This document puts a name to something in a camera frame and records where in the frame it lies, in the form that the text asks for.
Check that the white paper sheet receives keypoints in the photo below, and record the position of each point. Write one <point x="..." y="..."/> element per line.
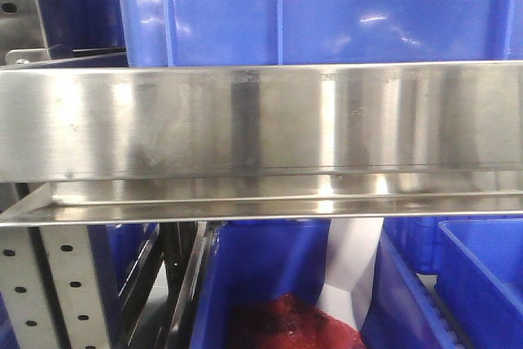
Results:
<point x="349" y="269"/>

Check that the blue tray lower right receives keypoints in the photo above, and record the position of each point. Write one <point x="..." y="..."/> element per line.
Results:
<point x="480" y="279"/>

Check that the perforated steel shelf post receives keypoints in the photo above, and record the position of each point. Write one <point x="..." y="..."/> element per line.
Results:
<point x="58" y="282"/>

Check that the blue bin lower middle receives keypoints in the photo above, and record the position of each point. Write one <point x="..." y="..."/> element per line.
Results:
<point x="258" y="262"/>

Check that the red mesh bag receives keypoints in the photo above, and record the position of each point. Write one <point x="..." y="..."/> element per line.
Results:
<point x="288" y="322"/>

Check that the stainless steel shelf rail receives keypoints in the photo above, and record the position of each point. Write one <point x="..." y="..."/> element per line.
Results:
<point x="109" y="145"/>

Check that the dark blue bin upper left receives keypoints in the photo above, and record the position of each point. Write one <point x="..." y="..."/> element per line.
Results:
<point x="78" y="28"/>

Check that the large blue bin upper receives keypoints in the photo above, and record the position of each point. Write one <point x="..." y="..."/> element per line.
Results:
<point x="298" y="32"/>

